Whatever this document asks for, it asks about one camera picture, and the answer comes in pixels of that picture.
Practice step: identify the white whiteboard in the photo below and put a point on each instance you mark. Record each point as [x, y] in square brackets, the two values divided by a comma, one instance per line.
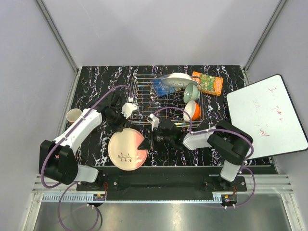
[264, 110]

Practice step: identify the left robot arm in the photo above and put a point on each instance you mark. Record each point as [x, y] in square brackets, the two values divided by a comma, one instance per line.
[66, 170]

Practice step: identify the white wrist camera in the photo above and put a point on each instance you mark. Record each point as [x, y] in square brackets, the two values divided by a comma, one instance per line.
[153, 120]
[128, 109]

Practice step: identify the orange bowl white inside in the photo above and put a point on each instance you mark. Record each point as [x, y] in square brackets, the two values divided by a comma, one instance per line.
[193, 110]

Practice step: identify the pink cream floral plate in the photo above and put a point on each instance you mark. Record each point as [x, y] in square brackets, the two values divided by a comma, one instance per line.
[123, 150]

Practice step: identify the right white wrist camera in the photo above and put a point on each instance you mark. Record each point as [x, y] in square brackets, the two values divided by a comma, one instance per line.
[153, 120]

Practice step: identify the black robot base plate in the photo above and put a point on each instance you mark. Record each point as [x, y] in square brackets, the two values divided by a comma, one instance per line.
[156, 184]

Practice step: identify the orange mug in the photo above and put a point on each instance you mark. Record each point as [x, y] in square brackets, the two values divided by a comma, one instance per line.
[73, 115]

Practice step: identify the green ceramic bowl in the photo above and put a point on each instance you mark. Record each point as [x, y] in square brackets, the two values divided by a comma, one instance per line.
[191, 93]

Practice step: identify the white paper plate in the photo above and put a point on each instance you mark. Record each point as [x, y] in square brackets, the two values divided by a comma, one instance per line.
[178, 80]

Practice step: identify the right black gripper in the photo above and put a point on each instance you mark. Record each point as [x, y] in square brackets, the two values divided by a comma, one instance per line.
[145, 144]

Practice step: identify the metal wire dish rack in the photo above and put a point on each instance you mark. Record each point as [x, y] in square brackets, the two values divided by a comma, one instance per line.
[148, 102]

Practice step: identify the orange green book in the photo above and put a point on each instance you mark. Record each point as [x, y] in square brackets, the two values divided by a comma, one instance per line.
[208, 84]

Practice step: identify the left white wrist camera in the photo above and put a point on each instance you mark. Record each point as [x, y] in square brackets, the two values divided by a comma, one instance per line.
[128, 109]

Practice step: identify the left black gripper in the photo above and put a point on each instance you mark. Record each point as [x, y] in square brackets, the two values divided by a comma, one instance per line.
[120, 126]

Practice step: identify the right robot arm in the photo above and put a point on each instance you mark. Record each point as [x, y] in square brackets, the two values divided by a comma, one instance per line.
[234, 145]

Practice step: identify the blue landscape book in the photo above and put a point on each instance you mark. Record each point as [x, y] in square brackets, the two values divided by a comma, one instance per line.
[161, 89]

